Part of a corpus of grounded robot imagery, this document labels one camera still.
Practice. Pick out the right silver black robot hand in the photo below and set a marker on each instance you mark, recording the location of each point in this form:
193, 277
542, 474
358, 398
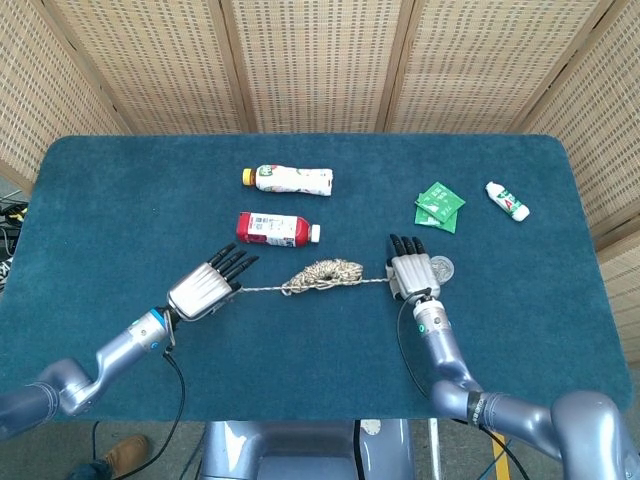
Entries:
415, 275

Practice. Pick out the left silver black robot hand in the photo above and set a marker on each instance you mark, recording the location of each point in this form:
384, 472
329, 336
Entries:
200, 292

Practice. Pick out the clear round plastic container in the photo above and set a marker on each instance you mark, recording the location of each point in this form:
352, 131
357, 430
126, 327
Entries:
446, 270

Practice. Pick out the green sachet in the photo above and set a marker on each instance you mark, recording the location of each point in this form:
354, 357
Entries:
425, 219
442, 200

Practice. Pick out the red juice bottle white cap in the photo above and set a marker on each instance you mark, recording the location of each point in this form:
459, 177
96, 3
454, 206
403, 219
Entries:
270, 229

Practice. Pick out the small white bottle green label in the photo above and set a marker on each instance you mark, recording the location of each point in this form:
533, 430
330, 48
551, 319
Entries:
507, 201

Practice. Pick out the blue carpet table cover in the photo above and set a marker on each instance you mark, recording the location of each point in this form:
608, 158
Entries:
125, 200

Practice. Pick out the white bottle yellow cap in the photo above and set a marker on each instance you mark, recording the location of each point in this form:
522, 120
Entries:
290, 181

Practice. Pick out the brown leather shoe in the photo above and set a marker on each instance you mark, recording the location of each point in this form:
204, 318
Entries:
127, 452

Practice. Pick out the metal table leg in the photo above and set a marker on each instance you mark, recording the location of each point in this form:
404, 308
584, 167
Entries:
435, 450

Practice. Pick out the grey-blue robot torso base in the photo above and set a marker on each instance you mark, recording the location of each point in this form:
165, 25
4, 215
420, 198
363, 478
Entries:
300, 450

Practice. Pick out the dark blue trouser leg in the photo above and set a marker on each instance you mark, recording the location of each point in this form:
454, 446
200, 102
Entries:
90, 472

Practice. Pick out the woven bamboo folding screen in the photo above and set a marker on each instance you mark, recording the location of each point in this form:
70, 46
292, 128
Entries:
320, 65

